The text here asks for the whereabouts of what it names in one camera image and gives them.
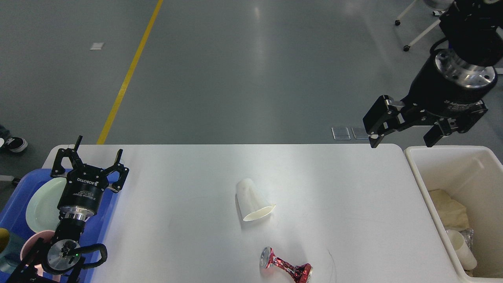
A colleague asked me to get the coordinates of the right floor outlet cover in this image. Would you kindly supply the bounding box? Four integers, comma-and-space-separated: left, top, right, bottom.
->
351, 127, 369, 140

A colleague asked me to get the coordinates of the left floor outlet cover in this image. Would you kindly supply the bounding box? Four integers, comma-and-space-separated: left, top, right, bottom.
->
332, 127, 351, 140

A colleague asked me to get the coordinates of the beige plastic bin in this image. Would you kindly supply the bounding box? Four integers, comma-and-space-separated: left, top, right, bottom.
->
404, 145, 503, 283

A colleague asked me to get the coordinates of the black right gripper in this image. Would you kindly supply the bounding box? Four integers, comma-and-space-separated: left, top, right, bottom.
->
363, 50, 497, 148

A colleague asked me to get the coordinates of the brown paper bag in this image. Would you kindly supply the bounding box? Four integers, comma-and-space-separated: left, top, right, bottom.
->
428, 189, 471, 231

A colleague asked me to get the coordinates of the person in jeans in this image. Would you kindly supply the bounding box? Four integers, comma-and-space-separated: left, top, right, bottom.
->
0, 124, 28, 153

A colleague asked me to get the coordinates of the light green plate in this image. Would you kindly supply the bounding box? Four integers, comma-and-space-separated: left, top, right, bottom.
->
25, 177, 66, 233

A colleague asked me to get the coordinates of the white paper cup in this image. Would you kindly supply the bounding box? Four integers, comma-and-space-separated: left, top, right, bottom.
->
237, 178, 275, 222
446, 230, 477, 270

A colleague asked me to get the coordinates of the pink mug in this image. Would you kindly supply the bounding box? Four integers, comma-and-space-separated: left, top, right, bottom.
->
20, 230, 55, 276

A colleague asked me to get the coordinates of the white chair base left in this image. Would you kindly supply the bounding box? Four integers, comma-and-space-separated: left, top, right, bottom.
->
0, 175, 20, 186

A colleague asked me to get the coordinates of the dark teal mug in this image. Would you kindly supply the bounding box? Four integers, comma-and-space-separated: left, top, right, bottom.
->
0, 228, 25, 274

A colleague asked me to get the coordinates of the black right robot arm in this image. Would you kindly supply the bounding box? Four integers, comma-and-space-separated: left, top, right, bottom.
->
363, 0, 502, 148

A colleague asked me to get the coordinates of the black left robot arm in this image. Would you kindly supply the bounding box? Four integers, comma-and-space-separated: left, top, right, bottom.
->
7, 136, 129, 283

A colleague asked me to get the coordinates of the floor outlet cover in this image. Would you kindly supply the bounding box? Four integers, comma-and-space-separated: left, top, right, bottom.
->
332, 127, 351, 140
351, 127, 369, 140

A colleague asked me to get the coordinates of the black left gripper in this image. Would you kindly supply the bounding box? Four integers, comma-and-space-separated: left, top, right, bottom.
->
50, 136, 129, 219

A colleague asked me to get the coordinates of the aluminium foil tray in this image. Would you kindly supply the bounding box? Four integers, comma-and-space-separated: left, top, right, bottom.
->
459, 228, 474, 252

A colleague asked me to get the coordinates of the white office chair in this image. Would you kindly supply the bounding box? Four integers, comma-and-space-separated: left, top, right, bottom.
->
395, 0, 456, 52

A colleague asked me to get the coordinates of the blue plastic tray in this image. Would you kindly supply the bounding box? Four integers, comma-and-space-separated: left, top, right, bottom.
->
1, 169, 115, 283

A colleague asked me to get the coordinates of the crushed red can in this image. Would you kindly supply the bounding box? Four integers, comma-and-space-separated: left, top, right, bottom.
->
259, 246, 313, 283

